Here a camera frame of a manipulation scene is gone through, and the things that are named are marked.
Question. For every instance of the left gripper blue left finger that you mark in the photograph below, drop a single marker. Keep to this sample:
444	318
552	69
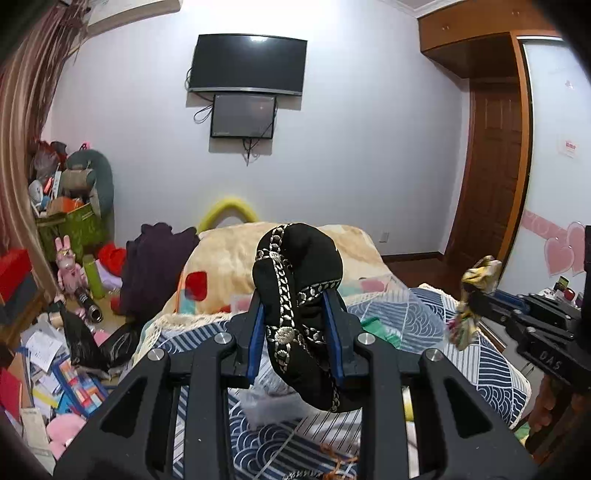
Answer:
248	331

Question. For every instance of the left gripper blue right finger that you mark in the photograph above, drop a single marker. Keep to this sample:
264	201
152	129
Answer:
340	329

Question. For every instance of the black embroidered headband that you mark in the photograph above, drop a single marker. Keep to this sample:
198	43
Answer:
295	264

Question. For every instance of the yellow floral fabric scrunchie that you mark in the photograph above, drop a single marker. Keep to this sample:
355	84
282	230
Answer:
477	282

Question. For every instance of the beige plush blanket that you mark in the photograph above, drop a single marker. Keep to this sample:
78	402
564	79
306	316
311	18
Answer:
226	256

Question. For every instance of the clear plastic storage bin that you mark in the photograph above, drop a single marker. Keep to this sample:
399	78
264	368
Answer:
269	400

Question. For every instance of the white wardrobe door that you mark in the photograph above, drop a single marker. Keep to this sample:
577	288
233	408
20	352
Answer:
550	241

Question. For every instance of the dark purple garment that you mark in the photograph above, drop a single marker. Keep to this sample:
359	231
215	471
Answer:
152	267

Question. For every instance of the yellow foam arch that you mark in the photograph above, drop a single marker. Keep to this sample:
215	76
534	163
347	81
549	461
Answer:
224	208

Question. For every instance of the blue white patterned tablecloth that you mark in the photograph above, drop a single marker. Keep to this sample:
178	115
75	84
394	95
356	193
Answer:
460	436

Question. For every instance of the red cloth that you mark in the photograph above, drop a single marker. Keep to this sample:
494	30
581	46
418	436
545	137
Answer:
112	258

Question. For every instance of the black flashlight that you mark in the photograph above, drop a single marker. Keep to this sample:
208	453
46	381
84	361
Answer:
92	311

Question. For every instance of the green bottle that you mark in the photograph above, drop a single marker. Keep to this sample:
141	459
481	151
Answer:
93	278

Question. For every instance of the black plastic bag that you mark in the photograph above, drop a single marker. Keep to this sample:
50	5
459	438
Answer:
105	359

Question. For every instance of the colourful blue book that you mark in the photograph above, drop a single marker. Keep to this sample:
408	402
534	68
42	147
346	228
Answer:
84	392

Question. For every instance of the brown wooden door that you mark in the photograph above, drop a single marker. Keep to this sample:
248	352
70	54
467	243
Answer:
485	222

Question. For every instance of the pink rabbit toy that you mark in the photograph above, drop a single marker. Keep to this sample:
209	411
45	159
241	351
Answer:
71	276

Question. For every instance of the green cardboard box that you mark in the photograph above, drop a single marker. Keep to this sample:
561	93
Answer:
86	231

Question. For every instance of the pink plush pillow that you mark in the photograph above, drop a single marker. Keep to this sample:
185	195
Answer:
61	431

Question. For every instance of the red shoe box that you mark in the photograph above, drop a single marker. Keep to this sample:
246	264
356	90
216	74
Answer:
15	265

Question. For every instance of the striped brown curtain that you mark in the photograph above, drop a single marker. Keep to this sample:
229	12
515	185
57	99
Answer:
29	77

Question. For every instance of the small wall monitor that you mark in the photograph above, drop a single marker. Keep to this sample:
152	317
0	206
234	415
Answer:
243	116

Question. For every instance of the black wall television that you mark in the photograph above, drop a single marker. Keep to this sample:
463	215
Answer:
248	63

